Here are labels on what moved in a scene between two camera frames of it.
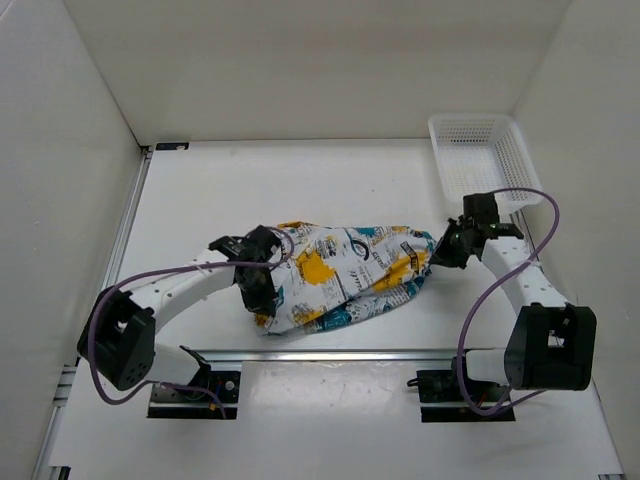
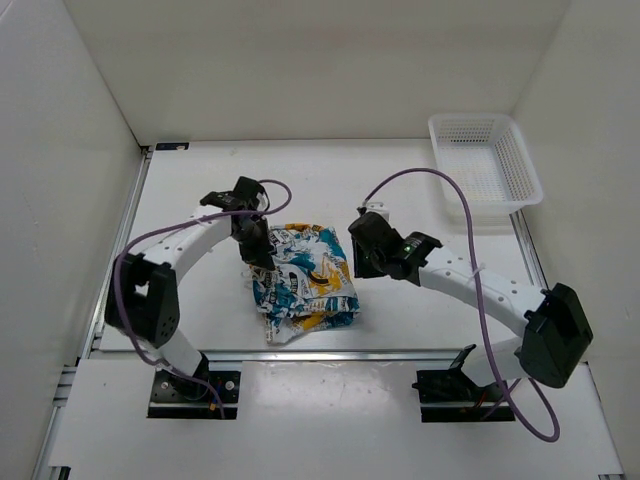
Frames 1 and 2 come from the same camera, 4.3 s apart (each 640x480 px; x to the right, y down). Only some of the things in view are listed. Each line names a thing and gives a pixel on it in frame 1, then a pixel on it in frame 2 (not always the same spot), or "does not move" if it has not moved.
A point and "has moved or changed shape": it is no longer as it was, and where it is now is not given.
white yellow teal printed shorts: [335, 276] has moved or changed shape
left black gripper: [262, 303] to [260, 256]
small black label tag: [171, 146] does not move
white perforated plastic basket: [480, 154] does not move
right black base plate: [442, 399] does not move
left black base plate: [166, 402] does not move
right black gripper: [442, 255] to [360, 269]
